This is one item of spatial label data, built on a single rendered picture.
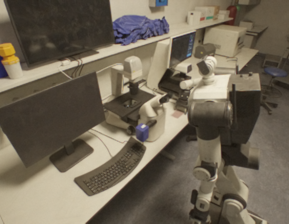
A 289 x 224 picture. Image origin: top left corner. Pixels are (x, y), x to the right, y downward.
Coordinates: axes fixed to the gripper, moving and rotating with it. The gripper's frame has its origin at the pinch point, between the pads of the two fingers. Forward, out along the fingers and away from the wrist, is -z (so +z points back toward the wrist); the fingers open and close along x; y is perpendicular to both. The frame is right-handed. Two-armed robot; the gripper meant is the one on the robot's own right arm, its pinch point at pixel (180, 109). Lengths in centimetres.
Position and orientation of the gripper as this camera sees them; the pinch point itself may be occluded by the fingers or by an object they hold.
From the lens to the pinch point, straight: 158.7
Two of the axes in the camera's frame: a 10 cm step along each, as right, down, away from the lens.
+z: 1.3, -8.9, -4.3
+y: -6.3, 2.6, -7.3
